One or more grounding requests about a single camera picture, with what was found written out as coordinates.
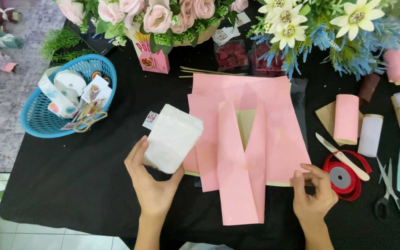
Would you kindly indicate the clear cellophane sheet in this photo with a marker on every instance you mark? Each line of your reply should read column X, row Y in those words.
column 299, row 104

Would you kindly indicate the slim pink paper roll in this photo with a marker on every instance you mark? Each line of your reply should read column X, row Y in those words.
column 346, row 118

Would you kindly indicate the white daisy blue flower bouquet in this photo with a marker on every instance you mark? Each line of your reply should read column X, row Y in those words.
column 342, row 31

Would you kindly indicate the person's left hand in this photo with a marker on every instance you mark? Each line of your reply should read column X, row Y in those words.
column 153, row 192

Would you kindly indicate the white printed card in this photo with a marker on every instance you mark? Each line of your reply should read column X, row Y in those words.
column 243, row 19
column 225, row 34

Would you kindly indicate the large pink wrapping paper sheet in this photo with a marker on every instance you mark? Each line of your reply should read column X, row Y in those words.
column 283, row 132

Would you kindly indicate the wicker basket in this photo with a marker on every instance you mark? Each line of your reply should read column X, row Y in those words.
column 205, row 36

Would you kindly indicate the brown paper roll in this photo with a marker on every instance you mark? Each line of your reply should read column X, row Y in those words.
column 369, row 87

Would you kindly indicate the black tablecloth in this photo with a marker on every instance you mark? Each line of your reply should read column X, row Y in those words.
column 82, row 180

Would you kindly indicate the green fern foliage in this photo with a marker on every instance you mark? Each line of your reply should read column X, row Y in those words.
column 59, row 43

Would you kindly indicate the pink snack box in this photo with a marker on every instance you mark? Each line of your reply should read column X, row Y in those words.
column 155, row 60

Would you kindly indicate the red ribbon spool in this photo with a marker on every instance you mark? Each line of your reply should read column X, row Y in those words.
column 342, row 179

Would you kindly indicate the jute twine bundle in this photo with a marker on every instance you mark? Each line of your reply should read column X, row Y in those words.
column 90, row 116

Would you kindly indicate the pink rose bouquet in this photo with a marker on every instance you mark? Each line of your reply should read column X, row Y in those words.
column 158, row 19

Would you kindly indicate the blue plastic mesh basket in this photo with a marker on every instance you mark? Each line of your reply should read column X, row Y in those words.
column 36, row 114

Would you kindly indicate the grey patterned rug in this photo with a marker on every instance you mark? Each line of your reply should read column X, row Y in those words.
column 9, row 132

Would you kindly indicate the clear packet of red petals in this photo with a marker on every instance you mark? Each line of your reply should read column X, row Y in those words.
column 232, row 56
column 266, row 66

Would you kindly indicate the white dotted ribbon roll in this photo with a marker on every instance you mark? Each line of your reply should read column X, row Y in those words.
column 66, row 85

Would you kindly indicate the small paper tags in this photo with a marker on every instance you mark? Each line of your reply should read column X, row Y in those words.
column 99, row 90

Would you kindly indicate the person's right hand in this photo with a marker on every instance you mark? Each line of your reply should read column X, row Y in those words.
column 316, row 203

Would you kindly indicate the bundle of wooden skewers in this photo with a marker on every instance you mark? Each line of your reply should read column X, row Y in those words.
column 207, row 72

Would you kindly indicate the kraft brown paper sheet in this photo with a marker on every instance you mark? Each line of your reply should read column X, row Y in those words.
column 325, row 118

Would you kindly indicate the folded pink wrapping paper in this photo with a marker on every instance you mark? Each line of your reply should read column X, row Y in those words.
column 236, row 187

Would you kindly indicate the white paper roll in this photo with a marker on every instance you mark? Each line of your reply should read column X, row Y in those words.
column 370, row 135

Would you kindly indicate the small photo card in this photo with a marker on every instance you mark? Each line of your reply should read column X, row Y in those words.
column 150, row 120

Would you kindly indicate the black flat box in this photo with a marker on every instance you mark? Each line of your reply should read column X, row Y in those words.
column 94, row 41

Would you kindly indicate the white tissue paper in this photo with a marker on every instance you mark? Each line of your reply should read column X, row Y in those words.
column 172, row 139

